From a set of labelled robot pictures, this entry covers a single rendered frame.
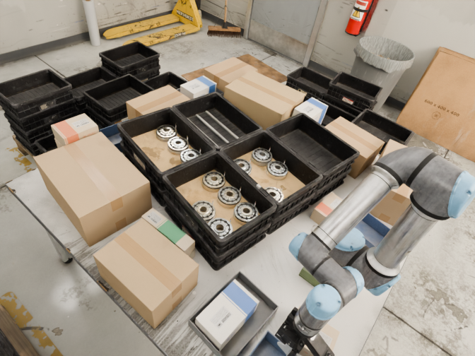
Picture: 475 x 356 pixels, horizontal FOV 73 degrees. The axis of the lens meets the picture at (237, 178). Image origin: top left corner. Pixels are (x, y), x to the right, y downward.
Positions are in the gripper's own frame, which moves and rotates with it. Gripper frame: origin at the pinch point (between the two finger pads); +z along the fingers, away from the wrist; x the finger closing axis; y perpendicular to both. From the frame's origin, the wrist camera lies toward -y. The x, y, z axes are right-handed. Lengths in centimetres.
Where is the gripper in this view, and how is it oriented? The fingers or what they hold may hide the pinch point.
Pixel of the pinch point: (291, 354)
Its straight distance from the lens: 116.7
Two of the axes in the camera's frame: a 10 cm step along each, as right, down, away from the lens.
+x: -6.4, 4.4, -6.4
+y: -7.5, -5.4, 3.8
